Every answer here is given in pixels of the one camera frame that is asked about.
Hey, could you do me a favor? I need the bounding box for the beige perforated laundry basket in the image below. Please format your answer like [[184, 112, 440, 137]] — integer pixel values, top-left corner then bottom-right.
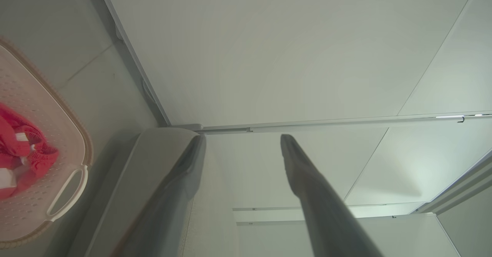
[[0, 38, 94, 249]]

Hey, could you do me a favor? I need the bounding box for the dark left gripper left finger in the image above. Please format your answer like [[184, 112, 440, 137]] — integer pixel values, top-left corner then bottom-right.
[[115, 134, 206, 257]]

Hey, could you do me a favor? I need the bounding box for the large white partition panel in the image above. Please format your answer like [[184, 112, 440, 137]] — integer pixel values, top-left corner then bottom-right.
[[94, 0, 492, 135]]

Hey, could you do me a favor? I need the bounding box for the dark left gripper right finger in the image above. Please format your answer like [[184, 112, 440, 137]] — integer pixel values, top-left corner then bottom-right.
[[280, 134, 385, 257]]

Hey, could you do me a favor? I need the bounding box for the red and white garment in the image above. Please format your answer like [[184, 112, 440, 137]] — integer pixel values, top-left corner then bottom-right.
[[0, 103, 60, 173]]

